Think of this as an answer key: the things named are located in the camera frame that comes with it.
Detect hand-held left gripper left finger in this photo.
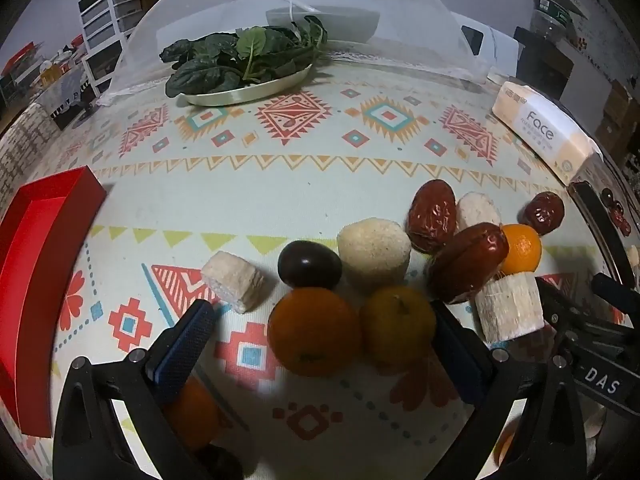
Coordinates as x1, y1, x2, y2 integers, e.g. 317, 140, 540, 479
52, 299, 218, 480

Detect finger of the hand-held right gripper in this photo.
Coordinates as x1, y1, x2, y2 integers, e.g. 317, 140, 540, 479
535, 275, 581, 341
592, 272, 640, 307

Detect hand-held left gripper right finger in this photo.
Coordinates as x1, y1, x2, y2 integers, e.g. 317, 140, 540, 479
429, 299, 588, 480

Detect tall sugarcane piece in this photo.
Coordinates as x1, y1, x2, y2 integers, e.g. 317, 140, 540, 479
475, 272, 545, 345

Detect small orange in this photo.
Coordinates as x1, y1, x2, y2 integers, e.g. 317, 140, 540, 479
500, 223, 543, 276

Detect yellowish orange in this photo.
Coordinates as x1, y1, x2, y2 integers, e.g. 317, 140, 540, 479
359, 285, 438, 366

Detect short sugarcane piece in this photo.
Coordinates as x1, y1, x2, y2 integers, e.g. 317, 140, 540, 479
200, 251, 266, 313

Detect small red date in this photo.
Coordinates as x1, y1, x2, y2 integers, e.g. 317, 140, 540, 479
522, 191, 566, 236

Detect large smooth red date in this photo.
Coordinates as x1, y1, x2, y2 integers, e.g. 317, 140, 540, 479
427, 222, 510, 306

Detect large orange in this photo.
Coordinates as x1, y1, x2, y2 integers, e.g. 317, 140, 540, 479
267, 287, 362, 378

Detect wide sugarcane piece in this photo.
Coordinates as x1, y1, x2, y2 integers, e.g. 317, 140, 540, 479
336, 217, 412, 295

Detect wrinkled red date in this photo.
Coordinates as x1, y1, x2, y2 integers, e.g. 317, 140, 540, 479
406, 180, 457, 255

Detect dark plum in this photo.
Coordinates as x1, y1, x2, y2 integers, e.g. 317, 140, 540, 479
277, 241, 343, 291

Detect red box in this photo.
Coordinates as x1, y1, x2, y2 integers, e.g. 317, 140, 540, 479
0, 166, 107, 438

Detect metal tray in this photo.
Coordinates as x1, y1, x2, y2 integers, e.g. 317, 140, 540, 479
567, 157, 640, 286

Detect tissue pack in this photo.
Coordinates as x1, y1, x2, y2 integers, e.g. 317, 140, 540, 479
491, 81, 603, 186

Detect cardboard boxes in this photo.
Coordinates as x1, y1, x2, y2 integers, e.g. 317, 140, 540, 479
595, 80, 640, 161

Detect patterned tablecloth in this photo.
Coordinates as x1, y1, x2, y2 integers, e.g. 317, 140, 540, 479
0, 52, 640, 480

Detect pale green plate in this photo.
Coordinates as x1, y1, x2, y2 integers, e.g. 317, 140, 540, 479
182, 62, 313, 107

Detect white appliance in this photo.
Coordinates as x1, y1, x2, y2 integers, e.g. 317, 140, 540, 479
457, 22, 516, 81

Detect large water bottle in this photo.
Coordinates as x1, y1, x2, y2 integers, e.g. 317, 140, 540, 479
530, 0, 576, 43

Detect grey patterned cloth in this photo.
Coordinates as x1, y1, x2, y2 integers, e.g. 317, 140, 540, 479
30, 67, 96, 128

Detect spinach leaves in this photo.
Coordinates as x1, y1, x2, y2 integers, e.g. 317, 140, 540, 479
160, 15, 329, 98

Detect plastic drawer cabinet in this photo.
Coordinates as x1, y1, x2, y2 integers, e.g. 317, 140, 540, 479
78, 0, 141, 96

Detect white mesh food cover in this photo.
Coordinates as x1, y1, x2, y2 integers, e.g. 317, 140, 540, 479
97, 0, 488, 106

